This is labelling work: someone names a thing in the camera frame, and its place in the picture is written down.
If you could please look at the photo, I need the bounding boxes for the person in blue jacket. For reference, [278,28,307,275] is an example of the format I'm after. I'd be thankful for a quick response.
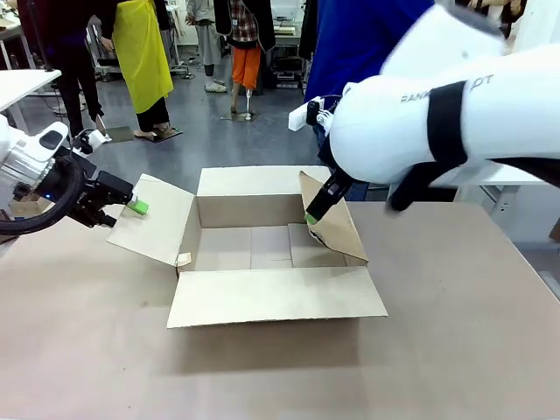
[303,0,438,202]

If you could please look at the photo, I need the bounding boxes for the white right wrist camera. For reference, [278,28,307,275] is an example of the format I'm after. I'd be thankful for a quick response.
[288,97,327,133]

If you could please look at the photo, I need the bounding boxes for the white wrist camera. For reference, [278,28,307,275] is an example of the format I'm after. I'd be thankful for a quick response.
[288,97,327,133]
[73,129,113,155]

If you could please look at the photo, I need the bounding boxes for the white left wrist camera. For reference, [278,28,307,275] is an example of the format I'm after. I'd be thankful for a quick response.
[73,129,113,155]

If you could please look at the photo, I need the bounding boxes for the black strap on arm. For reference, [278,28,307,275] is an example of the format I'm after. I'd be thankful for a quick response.
[425,80,470,168]

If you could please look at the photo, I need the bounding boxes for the white table with grey legs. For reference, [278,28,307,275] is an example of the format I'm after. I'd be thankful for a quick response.
[0,68,63,129]

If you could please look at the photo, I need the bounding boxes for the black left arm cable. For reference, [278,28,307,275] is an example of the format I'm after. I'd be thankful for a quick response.
[0,156,85,235]

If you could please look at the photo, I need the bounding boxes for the person in orange shorts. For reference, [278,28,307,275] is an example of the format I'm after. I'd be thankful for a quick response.
[213,0,277,122]

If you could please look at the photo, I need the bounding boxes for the green floor mat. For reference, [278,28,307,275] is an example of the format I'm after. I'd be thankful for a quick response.
[104,126,135,144]

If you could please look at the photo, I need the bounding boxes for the brown cardboard box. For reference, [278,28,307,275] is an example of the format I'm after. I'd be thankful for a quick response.
[106,165,389,330]

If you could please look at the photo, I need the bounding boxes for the person in grey clothes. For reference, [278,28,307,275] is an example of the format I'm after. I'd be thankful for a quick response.
[185,0,229,94]

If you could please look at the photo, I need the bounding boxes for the person in yellow apron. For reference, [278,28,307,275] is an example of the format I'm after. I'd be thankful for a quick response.
[97,0,177,142]

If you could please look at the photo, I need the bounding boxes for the large white table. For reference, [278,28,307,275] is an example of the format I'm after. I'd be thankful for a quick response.
[452,164,560,244]

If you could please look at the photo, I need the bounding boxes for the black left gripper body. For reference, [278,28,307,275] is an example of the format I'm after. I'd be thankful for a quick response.
[69,170,135,228]

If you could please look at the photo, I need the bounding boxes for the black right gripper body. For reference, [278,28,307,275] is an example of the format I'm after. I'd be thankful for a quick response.
[318,143,354,187]

